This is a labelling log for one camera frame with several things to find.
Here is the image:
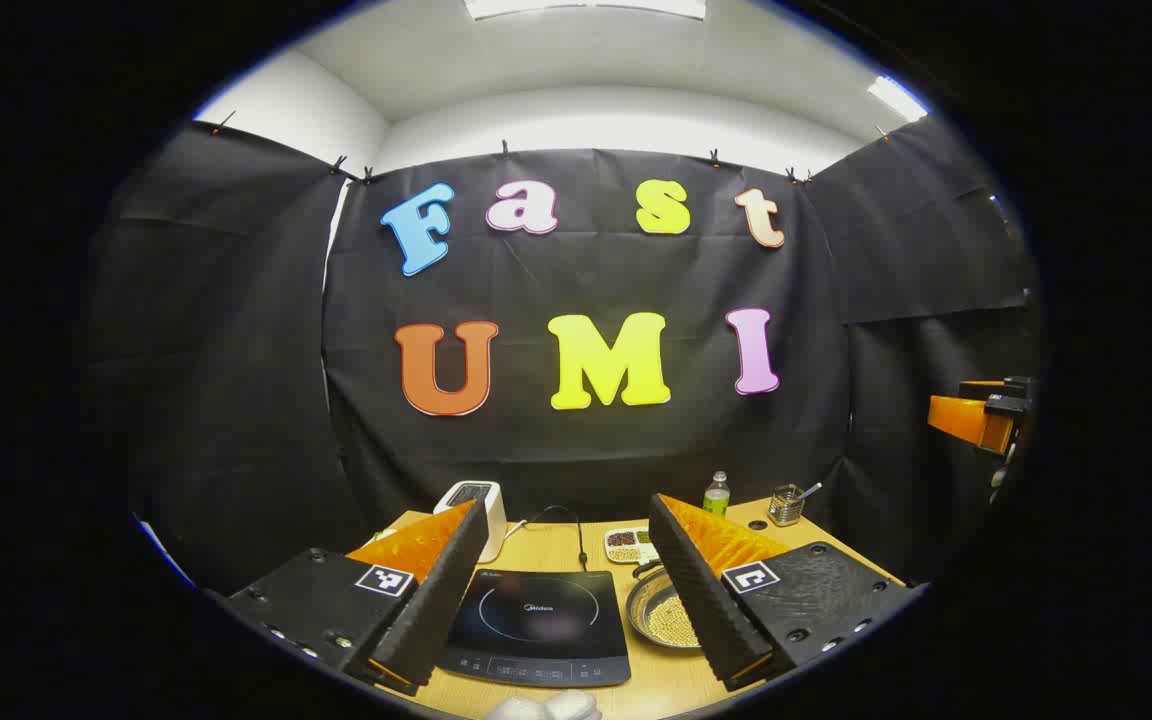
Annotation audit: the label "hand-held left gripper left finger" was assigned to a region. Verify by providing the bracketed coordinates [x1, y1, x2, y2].
[221, 498, 490, 698]

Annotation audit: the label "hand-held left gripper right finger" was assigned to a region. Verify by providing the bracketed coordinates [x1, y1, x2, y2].
[648, 492, 929, 693]

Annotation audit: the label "stainless steel pot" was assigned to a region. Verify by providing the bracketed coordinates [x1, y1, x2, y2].
[626, 560, 707, 651]

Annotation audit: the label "black induction cooktop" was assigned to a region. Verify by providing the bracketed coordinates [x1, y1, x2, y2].
[436, 568, 633, 689]

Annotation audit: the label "pile of soybeans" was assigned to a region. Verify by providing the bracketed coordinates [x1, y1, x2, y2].
[646, 595, 702, 646]

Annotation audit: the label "white divided bean tray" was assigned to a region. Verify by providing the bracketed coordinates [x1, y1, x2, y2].
[604, 526, 659, 565]

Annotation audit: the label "white toaster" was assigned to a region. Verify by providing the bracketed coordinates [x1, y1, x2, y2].
[433, 480, 508, 564]

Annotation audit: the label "white cloth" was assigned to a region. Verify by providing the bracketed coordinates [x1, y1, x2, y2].
[484, 689, 603, 720]

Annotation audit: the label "ceiling light panel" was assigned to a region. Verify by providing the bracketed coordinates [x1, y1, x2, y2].
[868, 76, 929, 123]
[464, 0, 707, 21]

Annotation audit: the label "black power cable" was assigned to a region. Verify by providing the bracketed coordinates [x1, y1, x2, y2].
[506, 505, 589, 573]

